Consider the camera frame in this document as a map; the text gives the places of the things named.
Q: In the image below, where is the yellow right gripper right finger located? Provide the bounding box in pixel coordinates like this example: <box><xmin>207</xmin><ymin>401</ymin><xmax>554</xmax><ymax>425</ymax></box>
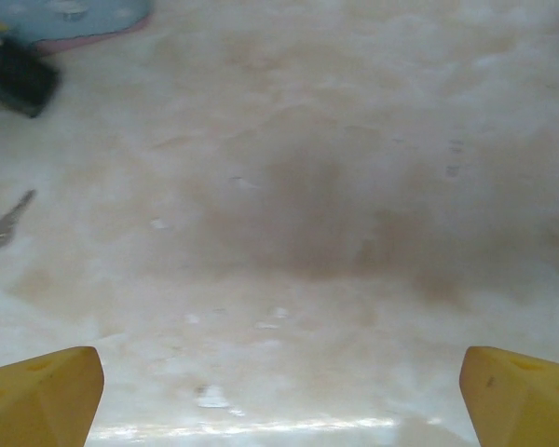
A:
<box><xmin>459</xmin><ymin>345</ymin><xmax>559</xmax><ymax>447</ymax></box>

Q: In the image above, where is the blue cartoon picture card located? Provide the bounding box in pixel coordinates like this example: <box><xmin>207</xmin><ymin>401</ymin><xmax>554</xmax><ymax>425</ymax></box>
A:
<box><xmin>0</xmin><ymin>0</ymin><xmax>153</xmax><ymax>53</ymax></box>

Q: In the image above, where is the black padlock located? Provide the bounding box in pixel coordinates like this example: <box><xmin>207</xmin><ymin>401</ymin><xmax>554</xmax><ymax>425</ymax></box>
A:
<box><xmin>0</xmin><ymin>35</ymin><xmax>61</xmax><ymax>118</ymax></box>

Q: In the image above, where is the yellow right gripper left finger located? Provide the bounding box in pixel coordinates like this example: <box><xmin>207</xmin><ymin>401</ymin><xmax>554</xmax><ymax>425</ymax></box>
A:
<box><xmin>0</xmin><ymin>345</ymin><xmax>105</xmax><ymax>447</ymax></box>

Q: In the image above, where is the silver key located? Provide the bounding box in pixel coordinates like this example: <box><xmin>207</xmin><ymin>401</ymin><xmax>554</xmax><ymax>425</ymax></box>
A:
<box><xmin>0</xmin><ymin>189</ymin><xmax>38</xmax><ymax>256</ymax></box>

